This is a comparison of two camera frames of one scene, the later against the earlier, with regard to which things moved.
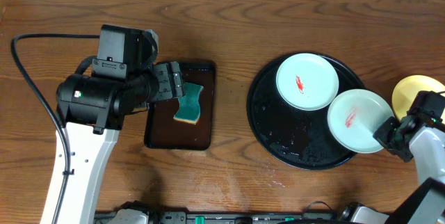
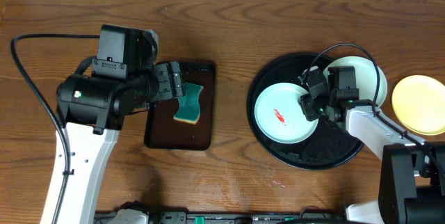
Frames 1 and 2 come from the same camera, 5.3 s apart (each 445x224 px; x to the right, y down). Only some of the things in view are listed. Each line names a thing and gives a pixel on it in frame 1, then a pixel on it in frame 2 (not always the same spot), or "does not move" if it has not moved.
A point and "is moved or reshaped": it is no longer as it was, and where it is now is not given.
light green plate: x=354 y=117 is moved or reshaped
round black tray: x=295 y=138 does not move
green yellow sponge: x=189 y=104 does not move
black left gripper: x=168 y=81 does not move
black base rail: x=235 y=218 does not move
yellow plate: x=406 y=92 does not move
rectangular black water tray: x=163 y=131 does not move
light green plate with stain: x=307 y=81 is moved or reshaped
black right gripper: x=383 y=133 -> x=306 y=102
